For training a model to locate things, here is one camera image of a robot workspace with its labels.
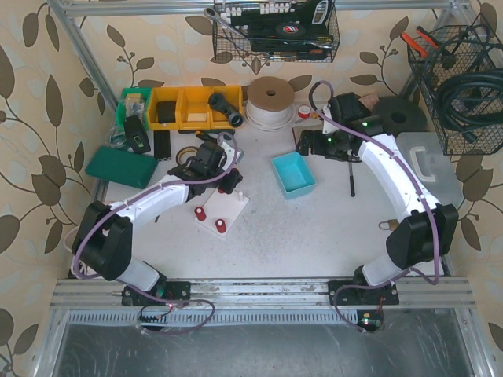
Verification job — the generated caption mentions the translucent teal storage box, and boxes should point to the translucent teal storage box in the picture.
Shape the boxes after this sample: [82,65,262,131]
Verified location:
[396,132,463,207]

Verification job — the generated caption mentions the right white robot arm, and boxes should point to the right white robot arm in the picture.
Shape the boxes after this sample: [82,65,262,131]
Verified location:
[308,80,459,290]

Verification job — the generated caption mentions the white cable spool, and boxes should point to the white cable spool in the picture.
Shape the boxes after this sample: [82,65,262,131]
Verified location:
[245,76,296,132]

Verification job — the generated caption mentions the wire basket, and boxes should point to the wire basket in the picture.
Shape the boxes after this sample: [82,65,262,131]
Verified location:
[204,1,340,65]
[407,24,502,156]

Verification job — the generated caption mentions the blue plastic tray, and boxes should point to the blue plastic tray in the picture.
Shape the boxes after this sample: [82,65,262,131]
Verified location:
[271,152,317,200]

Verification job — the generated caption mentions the white peg base plate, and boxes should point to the white peg base plate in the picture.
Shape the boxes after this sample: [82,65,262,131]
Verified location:
[193,190,249,236]

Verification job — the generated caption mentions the brass padlock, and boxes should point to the brass padlock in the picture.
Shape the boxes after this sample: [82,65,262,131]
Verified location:
[378,219,398,231]

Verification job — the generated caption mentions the black battery charger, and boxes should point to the black battery charger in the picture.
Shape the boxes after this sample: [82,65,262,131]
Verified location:
[123,115,151,154]

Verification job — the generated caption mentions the black pipe fitting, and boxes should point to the black pipe fitting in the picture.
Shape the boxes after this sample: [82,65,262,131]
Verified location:
[208,93,244,128]

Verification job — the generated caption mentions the yellow parts bin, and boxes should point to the yellow parts bin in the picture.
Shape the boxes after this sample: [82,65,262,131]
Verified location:
[146,86,244,132]

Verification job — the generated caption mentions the red white tape roll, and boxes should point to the red white tape roll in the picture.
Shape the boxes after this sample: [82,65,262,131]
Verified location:
[297,104,311,119]

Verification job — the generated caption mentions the top wire basket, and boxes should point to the top wire basket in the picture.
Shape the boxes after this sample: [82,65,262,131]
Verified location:
[204,1,340,65]

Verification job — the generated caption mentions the small claw hammer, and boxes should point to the small claw hammer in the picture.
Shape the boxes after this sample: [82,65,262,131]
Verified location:
[348,161,356,197]

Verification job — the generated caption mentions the green plastic case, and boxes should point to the green plastic case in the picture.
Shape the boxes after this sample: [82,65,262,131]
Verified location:
[85,146,158,189]

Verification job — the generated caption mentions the black ribbed bar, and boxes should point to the black ribbed bar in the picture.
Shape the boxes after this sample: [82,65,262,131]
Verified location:
[153,130,171,161]

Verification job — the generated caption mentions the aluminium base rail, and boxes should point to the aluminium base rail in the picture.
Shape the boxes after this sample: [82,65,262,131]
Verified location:
[50,277,475,327]

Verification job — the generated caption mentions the black block in bin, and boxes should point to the black block in bin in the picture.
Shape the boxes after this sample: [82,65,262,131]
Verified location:
[156,101,176,123]

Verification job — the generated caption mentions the coiled black hose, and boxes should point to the coiled black hose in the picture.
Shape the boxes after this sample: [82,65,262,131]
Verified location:
[435,23,503,134]

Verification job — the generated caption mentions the brown tape roll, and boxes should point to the brown tape roll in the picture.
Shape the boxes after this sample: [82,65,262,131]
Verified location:
[175,146,198,165]

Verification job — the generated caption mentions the black sanding block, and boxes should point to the black sanding block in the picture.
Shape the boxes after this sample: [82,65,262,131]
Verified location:
[358,93,380,111]

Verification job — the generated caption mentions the orange handled pliers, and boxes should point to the orange handled pliers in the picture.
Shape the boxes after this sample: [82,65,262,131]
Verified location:
[400,26,440,59]

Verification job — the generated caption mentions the right wire basket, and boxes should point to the right wire basket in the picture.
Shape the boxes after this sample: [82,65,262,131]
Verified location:
[407,24,502,156]

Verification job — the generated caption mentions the beige work glove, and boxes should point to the beige work glove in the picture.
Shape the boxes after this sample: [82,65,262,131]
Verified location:
[292,126,304,149]

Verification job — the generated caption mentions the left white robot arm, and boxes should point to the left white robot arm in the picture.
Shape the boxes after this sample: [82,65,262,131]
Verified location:
[72,132,242,292]

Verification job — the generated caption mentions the black rubber disc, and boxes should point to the black rubber disc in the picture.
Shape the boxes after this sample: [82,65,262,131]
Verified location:
[371,97,428,137]

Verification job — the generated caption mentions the green parts bin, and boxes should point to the green parts bin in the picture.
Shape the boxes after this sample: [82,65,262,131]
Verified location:
[116,87,152,129]

